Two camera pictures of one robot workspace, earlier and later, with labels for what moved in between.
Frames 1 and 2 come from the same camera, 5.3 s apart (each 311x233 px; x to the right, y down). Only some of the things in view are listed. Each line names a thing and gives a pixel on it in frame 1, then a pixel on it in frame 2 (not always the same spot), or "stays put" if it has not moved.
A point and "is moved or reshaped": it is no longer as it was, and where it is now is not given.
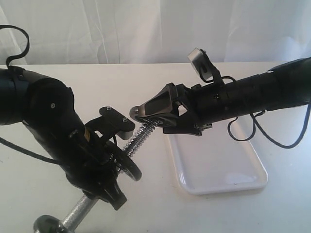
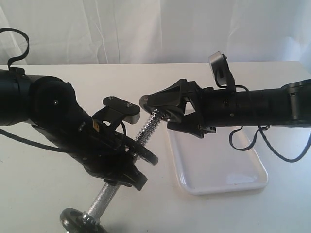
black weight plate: x=46 y=224 to x=72 y=221
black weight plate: x=124 y=161 is moved or reshaped
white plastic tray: x=214 y=162 stays put
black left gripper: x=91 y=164 to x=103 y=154
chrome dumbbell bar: x=87 y=202 is moved or reshaped
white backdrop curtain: x=155 y=32 stays put
